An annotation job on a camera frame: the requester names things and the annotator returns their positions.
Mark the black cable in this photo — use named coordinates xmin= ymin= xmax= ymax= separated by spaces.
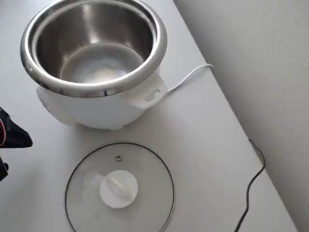
xmin=233 ymin=139 xmax=266 ymax=232

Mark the white power cord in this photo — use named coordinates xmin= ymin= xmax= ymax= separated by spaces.
xmin=165 ymin=63 xmax=214 ymax=94

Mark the white rice cooker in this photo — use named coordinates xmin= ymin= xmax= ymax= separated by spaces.
xmin=20 ymin=0 xmax=168 ymax=131

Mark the stainless steel inner pot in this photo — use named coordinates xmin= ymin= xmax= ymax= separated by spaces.
xmin=31 ymin=0 xmax=159 ymax=84

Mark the glass lid with white knob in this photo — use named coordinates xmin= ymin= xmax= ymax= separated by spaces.
xmin=64 ymin=142 xmax=176 ymax=232

